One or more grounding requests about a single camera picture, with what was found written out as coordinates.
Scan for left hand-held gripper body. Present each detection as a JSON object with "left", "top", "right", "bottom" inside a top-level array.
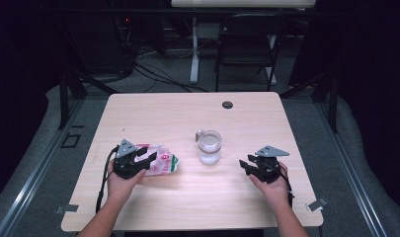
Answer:
[{"left": 112, "top": 138, "right": 146, "bottom": 181}]

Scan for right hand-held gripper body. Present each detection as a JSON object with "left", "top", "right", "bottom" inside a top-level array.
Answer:
[{"left": 252, "top": 145, "right": 290, "bottom": 185}]

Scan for pink and white plastic bag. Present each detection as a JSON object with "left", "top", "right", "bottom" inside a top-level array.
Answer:
[{"left": 134, "top": 143, "right": 181, "bottom": 178}]

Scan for clear glass cup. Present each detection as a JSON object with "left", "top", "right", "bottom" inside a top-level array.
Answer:
[{"left": 195, "top": 128, "right": 223, "bottom": 166}]

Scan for person's left hand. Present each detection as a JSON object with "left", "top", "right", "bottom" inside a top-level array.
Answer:
[{"left": 106, "top": 160, "right": 147, "bottom": 202}]

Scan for person's right hand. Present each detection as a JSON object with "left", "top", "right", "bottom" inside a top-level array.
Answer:
[{"left": 248, "top": 162, "right": 291, "bottom": 207}]

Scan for grey tape piece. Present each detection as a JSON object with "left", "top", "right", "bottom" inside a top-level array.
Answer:
[
  {"left": 305, "top": 197, "right": 329, "bottom": 212},
  {"left": 54, "top": 203, "right": 80, "bottom": 215}
]

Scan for black metal stand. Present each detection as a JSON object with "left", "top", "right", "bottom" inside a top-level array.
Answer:
[
  {"left": 56, "top": 65, "right": 120, "bottom": 130},
  {"left": 279, "top": 70, "right": 340, "bottom": 134}
]

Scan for white desk leg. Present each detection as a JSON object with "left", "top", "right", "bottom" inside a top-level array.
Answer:
[
  {"left": 267, "top": 34, "right": 278, "bottom": 86},
  {"left": 189, "top": 17, "right": 201, "bottom": 85}
]

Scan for black computer tower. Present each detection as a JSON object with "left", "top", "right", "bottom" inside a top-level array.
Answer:
[{"left": 72, "top": 13, "right": 134, "bottom": 75}]

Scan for black folding chair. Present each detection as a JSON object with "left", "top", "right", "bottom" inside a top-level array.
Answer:
[{"left": 214, "top": 13, "right": 289, "bottom": 93}]

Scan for grey box under desk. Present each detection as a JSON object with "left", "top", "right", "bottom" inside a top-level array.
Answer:
[{"left": 196, "top": 22, "right": 222, "bottom": 40}]

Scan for white desk top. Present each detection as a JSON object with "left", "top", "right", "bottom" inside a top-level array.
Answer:
[{"left": 170, "top": 0, "right": 317, "bottom": 9}]

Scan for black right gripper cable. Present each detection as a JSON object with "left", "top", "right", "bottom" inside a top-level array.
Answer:
[{"left": 279, "top": 164, "right": 295, "bottom": 209}]

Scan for black floor cables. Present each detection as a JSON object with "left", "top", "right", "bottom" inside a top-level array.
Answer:
[{"left": 132, "top": 61, "right": 209, "bottom": 94}]

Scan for grey metal floor rail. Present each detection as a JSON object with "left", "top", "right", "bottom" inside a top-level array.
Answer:
[
  {"left": 313, "top": 102, "right": 390, "bottom": 237},
  {"left": 0, "top": 98, "right": 86, "bottom": 237}
]

